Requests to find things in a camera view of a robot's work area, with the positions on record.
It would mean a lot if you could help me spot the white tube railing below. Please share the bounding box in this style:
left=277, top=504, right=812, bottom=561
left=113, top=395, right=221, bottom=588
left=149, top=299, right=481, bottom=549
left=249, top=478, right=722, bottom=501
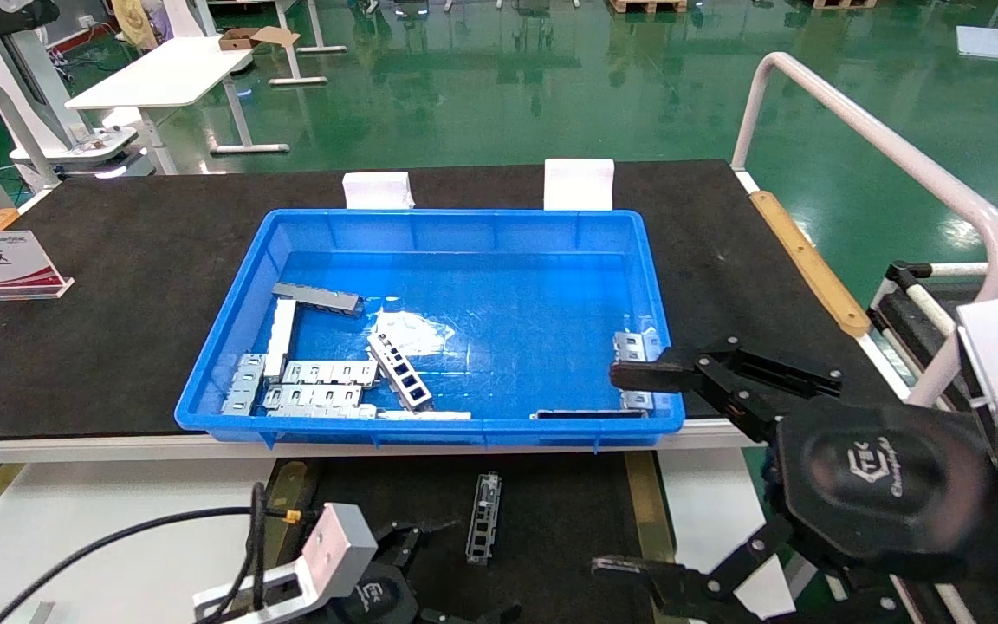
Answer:
left=730, top=50, right=998, bottom=408

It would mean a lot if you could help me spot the grey metal bracket part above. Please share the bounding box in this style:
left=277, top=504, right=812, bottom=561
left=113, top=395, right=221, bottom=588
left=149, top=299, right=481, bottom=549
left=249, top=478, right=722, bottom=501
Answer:
left=271, top=282, right=366, bottom=318

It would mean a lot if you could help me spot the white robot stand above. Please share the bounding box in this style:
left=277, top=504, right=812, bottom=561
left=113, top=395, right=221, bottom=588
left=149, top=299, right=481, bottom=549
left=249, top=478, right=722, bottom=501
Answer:
left=0, top=0, right=153, bottom=183

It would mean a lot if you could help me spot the yellow garment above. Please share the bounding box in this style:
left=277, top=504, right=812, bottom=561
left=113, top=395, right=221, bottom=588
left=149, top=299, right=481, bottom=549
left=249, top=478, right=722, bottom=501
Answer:
left=113, top=0, right=164, bottom=46

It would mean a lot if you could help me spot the blue plastic bin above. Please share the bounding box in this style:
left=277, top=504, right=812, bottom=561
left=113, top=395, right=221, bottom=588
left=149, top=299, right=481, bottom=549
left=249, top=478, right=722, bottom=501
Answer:
left=174, top=208, right=687, bottom=452

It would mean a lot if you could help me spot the thin white metal bar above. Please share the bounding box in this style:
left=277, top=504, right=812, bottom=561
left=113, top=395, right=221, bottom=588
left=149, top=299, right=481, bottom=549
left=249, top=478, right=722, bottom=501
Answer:
left=376, top=409, right=472, bottom=422

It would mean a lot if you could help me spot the white floor board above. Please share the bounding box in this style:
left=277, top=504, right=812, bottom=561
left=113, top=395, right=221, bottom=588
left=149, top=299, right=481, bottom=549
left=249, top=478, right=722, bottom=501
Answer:
left=956, top=24, right=998, bottom=62

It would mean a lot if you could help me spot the silver part with square holes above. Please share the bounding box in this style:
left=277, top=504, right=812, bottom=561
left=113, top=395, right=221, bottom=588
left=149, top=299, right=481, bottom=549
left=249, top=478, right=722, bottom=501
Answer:
left=366, top=331, right=433, bottom=411

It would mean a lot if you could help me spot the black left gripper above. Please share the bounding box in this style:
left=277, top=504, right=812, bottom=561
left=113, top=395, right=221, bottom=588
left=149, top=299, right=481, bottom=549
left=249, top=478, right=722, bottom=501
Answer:
left=326, top=517, right=523, bottom=624

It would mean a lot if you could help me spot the grey curved handrail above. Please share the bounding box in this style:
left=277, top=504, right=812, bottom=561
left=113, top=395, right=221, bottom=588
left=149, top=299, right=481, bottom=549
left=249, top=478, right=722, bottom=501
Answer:
left=0, top=69, right=62, bottom=193

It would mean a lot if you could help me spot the white flat metal bar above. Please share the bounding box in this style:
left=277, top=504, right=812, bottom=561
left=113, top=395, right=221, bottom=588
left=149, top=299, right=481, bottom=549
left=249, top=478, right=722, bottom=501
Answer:
left=263, top=299, right=298, bottom=382

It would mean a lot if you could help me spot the black cart frame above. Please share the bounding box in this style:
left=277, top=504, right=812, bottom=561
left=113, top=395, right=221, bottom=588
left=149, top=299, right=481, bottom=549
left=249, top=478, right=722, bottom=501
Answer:
left=867, top=260, right=998, bottom=408

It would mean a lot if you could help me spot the black camera cable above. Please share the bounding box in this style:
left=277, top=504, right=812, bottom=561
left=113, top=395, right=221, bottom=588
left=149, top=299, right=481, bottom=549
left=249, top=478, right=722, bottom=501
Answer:
left=0, top=483, right=301, bottom=624

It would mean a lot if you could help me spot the white work table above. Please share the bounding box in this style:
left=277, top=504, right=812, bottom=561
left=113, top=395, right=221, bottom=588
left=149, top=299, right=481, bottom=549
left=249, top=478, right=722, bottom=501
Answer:
left=66, top=35, right=292, bottom=159

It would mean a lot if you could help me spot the black table mat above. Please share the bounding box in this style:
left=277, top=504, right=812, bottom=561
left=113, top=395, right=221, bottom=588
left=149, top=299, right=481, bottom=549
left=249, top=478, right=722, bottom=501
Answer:
left=0, top=159, right=898, bottom=445

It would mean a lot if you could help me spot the brass side rail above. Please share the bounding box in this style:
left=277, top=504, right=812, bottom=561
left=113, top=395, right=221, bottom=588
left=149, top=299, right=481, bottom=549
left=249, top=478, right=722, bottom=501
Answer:
left=243, top=459, right=318, bottom=573
left=625, top=451, right=690, bottom=564

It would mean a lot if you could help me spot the open cardboard box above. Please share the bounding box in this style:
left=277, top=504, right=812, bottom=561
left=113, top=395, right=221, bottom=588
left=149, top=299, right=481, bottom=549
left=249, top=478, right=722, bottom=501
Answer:
left=219, top=26, right=301, bottom=51

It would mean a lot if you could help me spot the silver metal channel part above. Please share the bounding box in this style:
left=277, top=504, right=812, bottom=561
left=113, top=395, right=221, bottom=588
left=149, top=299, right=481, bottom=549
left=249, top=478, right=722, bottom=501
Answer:
left=466, top=472, right=502, bottom=566

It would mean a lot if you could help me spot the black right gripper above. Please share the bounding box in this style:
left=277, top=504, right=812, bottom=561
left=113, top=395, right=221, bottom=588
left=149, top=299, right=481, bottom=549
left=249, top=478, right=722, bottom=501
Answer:
left=591, top=337, right=995, bottom=624

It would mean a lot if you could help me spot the dark thin metal bar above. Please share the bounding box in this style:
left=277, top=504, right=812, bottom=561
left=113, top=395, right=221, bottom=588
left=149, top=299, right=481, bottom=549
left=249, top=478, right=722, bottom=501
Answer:
left=531, top=409, right=649, bottom=421

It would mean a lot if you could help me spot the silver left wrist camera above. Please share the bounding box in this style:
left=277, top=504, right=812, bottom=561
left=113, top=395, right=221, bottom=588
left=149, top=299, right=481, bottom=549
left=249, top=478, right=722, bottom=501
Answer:
left=194, top=503, right=379, bottom=624

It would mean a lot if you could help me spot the white table frame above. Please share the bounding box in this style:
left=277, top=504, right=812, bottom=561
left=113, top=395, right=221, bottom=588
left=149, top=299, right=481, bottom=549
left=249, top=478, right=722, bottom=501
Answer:
left=269, top=0, right=348, bottom=88

